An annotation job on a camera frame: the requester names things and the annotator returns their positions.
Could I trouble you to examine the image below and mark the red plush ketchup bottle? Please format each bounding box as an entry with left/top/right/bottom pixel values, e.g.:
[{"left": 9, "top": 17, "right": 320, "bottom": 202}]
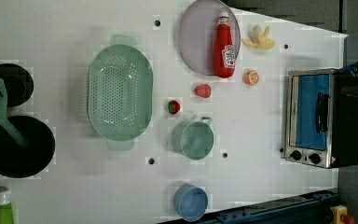
[{"left": 213, "top": 11, "right": 236, "bottom": 78}]

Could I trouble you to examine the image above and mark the grey round plate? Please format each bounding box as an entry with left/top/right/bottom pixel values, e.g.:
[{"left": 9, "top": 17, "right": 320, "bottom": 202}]
[{"left": 178, "top": 0, "right": 241, "bottom": 76}]

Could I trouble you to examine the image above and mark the red green tomato toy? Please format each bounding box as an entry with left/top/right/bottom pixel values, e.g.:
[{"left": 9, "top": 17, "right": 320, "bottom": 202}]
[{"left": 168, "top": 100, "right": 181, "bottom": 115}]

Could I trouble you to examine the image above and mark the green measuring cup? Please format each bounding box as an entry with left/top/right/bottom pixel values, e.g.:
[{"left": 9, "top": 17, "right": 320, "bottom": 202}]
[{"left": 172, "top": 117, "right": 214, "bottom": 161}]

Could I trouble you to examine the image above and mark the pink strawberry toy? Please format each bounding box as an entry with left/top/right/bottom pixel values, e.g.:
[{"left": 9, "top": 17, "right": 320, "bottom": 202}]
[{"left": 193, "top": 84, "right": 212, "bottom": 98}]

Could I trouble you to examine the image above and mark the green plastic colander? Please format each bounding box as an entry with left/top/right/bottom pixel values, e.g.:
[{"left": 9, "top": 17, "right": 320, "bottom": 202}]
[{"left": 88, "top": 35, "right": 153, "bottom": 151}]

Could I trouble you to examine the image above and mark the orange slice toy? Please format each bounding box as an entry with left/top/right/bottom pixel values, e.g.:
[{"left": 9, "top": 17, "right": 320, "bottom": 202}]
[{"left": 243, "top": 70, "right": 260, "bottom": 86}]

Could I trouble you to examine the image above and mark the peeled banana toy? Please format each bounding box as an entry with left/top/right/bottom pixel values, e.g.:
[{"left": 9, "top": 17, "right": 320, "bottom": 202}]
[{"left": 241, "top": 25, "right": 275, "bottom": 50}]

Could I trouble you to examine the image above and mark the silver black toaster oven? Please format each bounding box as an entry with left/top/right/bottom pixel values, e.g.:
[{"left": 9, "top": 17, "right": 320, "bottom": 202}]
[{"left": 284, "top": 69, "right": 358, "bottom": 169}]

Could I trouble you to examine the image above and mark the large black pan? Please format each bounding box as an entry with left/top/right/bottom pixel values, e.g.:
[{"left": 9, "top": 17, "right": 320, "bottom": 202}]
[{"left": 0, "top": 116, "right": 55, "bottom": 178}]

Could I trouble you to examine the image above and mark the green bottle white cap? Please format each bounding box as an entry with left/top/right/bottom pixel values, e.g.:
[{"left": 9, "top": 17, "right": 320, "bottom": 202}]
[{"left": 0, "top": 187, "right": 15, "bottom": 224}]

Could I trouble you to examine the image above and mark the blue metal frame rail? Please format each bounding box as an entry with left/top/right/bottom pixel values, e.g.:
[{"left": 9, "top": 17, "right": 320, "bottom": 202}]
[{"left": 159, "top": 190, "right": 340, "bottom": 224}]

